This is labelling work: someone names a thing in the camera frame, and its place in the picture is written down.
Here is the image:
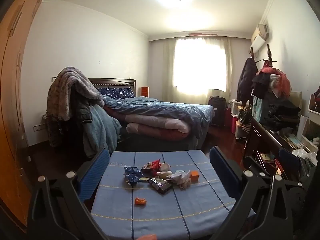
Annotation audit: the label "dark wooden dresser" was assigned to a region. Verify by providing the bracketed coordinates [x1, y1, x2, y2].
[243, 115, 320, 240]

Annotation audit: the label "orange toy dog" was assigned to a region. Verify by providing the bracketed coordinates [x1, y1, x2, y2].
[135, 197, 147, 205]

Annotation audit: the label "dark snack packet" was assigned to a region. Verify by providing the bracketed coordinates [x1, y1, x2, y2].
[148, 178, 172, 194]

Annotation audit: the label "white cup-shaped wrapper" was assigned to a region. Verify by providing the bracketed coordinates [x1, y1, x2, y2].
[159, 162, 171, 172]

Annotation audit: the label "folded dark clothes stack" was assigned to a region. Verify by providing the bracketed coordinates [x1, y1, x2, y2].
[265, 105, 300, 131]

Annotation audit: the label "black suitcase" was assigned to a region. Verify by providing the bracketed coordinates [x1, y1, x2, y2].
[208, 96, 226, 127]

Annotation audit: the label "teal patterned bag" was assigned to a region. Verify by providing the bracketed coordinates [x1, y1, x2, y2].
[252, 96, 263, 122]

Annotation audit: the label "person's left hand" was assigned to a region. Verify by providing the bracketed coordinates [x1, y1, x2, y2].
[137, 234, 157, 240]

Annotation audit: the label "orange bedside cabinet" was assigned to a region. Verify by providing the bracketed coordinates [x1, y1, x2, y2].
[140, 86, 150, 97]

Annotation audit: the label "starry navy pillow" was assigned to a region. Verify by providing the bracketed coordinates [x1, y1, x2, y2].
[97, 87, 135, 99]

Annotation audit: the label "white window curtain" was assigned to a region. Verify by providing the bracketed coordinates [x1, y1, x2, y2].
[162, 37, 233, 105]

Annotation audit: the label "white air conditioner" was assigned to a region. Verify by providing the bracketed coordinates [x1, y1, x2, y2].
[251, 24, 269, 53]

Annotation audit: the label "pink red folded quilt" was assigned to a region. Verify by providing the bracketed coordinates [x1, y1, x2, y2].
[103, 106, 191, 141]

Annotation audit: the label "yellow snack packet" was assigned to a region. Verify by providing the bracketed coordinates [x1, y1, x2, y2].
[138, 177, 149, 183]

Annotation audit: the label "white paper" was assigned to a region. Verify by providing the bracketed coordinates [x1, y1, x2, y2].
[167, 170, 191, 189]

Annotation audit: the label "blue duvet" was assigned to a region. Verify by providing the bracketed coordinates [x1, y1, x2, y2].
[103, 95, 215, 139]

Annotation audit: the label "wooden wardrobe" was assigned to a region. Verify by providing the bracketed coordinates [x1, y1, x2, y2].
[1, 0, 43, 233]

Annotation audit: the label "light blue fleece blanket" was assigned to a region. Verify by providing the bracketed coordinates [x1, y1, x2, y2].
[82, 105, 121, 157]

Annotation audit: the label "white plastic bag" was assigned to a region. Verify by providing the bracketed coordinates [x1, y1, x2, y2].
[292, 148, 318, 166]

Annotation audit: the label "bed with dark base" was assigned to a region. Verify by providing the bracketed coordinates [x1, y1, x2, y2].
[90, 78, 215, 152]

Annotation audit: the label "dark wooden headboard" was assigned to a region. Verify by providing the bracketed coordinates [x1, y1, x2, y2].
[89, 77, 136, 95]

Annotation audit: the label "dark jacket on rack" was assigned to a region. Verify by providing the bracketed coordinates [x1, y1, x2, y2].
[236, 57, 258, 105]

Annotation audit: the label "red snack wrapper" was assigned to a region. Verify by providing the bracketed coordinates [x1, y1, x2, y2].
[141, 159, 161, 177]

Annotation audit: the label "red clothes on rack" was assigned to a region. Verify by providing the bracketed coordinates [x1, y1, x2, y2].
[252, 67, 291, 99]

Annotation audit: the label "blue snack wrapper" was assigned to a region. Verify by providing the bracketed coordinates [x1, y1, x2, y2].
[124, 167, 144, 186]

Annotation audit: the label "orange small box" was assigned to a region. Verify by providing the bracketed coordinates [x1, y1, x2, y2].
[190, 171, 200, 182]

